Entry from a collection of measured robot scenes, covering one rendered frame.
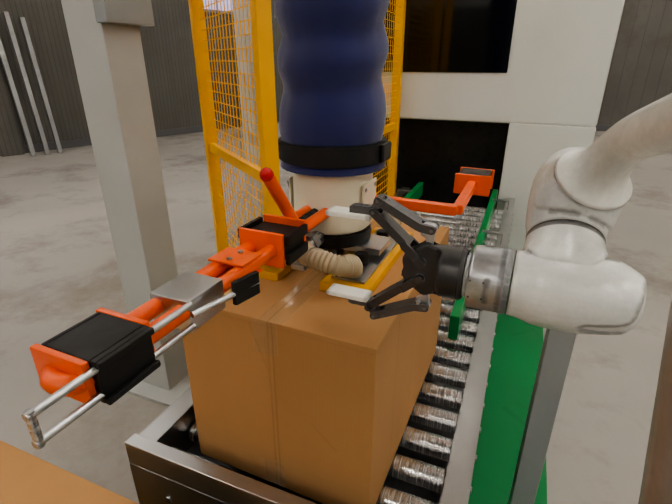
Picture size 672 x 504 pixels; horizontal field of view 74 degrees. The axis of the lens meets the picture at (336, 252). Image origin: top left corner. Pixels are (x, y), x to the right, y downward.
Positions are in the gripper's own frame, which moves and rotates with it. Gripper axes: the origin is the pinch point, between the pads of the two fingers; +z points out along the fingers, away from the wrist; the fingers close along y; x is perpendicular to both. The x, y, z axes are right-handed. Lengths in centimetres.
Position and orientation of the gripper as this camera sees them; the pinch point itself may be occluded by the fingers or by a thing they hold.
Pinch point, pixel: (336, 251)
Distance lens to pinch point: 70.4
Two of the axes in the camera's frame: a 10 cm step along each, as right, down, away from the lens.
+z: -9.2, -1.6, 3.7
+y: 0.0, 9.2, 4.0
